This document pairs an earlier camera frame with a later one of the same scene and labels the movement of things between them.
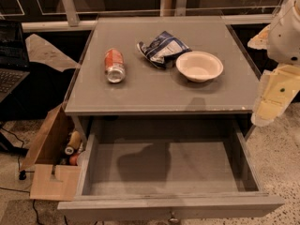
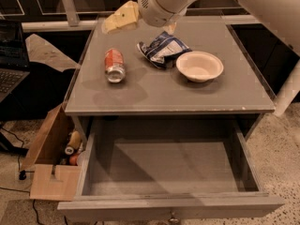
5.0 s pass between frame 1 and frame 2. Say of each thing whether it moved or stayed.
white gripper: moved
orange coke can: stayed
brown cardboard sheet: stayed
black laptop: stayed
